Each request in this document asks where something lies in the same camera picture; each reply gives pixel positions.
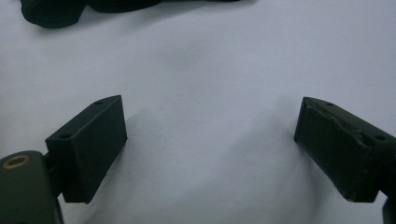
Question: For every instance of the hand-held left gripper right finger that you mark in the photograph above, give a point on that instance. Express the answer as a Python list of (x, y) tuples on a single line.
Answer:
[(339, 149)]

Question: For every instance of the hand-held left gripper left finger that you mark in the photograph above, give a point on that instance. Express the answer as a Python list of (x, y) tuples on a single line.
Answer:
[(90, 146)]

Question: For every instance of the white foam mat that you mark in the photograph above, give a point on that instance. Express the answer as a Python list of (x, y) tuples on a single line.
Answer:
[(199, 62)]

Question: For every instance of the black glove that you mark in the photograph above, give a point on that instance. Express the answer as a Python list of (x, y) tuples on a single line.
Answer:
[(124, 4), (51, 12)]

